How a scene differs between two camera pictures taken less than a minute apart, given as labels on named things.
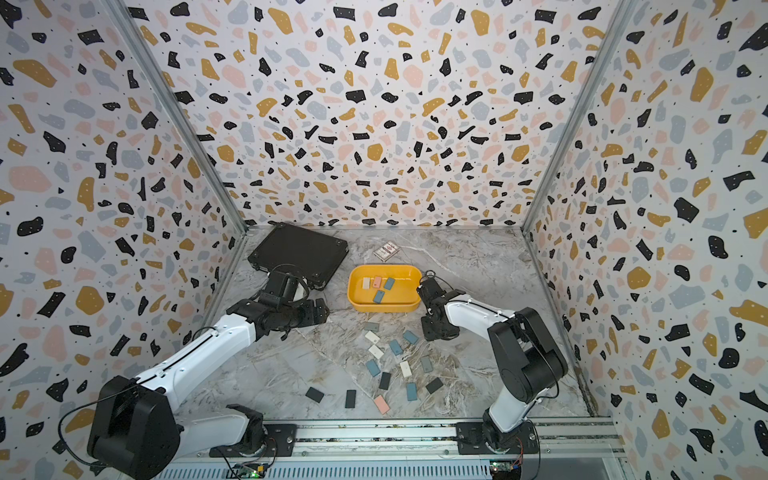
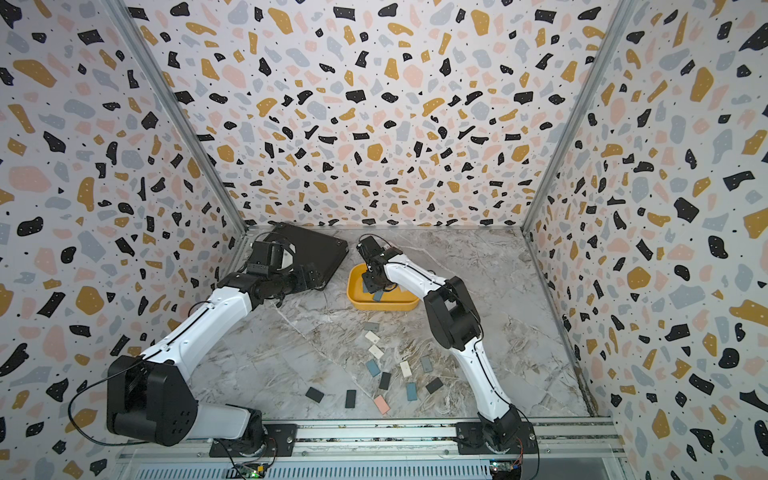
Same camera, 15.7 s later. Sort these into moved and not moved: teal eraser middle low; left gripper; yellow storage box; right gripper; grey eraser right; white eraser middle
Moved: right gripper; left gripper
Not moved: white eraser middle; yellow storage box; teal eraser middle low; grey eraser right
